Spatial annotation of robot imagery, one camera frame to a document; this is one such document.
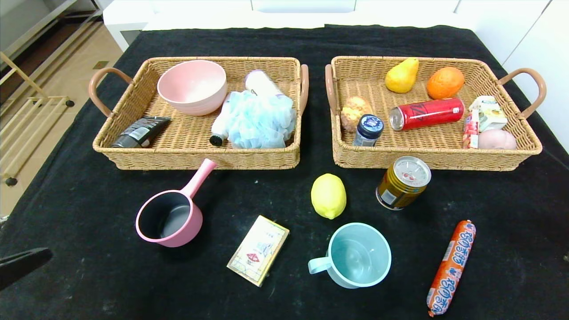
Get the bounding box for yellow lemon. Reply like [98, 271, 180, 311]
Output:
[311, 173, 347, 220]

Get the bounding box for pink scoop pot with handle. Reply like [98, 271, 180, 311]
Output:
[135, 158, 217, 248]

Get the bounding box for gold drink can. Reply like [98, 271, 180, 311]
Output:
[376, 156, 432, 211]

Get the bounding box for orange sausage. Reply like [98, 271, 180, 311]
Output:
[426, 220, 477, 317]

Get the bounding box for light blue bath loofah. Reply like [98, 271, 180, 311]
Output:
[228, 90, 297, 149]

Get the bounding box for white bottle black cap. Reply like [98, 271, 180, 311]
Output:
[209, 92, 236, 147]

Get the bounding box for white cylindrical bottle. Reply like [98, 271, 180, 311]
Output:
[245, 70, 285, 98]

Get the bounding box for beige bumpy pastry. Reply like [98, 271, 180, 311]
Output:
[340, 96, 374, 133]

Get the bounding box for small jar blue lid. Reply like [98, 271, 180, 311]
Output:
[353, 114, 384, 147]

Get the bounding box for cream gold-edged card box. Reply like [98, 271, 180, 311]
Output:
[226, 215, 290, 288]

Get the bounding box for black table cloth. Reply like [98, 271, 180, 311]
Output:
[0, 23, 569, 320]

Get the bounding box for pink bowl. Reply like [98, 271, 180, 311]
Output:
[157, 60, 228, 116]

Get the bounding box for light blue mug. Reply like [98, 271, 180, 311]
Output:
[308, 222, 393, 289]

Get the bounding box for yellow pear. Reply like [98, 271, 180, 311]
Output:
[385, 57, 420, 94]

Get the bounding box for black cosmetic tube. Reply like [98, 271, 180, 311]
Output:
[111, 116, 172, 148]

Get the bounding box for red soda can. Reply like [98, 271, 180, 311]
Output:
[389, 98, 465, 132]

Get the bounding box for orange fruit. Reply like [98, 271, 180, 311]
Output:
[427, 67, 465, 100]

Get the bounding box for red white candy packet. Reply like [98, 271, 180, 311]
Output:
[462, 111, 481, 149]

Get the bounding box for white green snack packet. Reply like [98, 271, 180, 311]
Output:
[469, 96, 508, 132]

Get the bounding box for pale pink peach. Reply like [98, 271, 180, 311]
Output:
[478, 129, 517, 150]

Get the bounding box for wooden rolling rack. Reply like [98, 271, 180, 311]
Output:
[0, 51, 75, 187]

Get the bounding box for grey shelf unit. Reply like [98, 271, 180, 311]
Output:
[0, 0, 105, 58]

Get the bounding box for wicker basket brown handles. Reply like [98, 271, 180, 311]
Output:
[88, 56, 309, 171]
[325, 56, 547, 172]

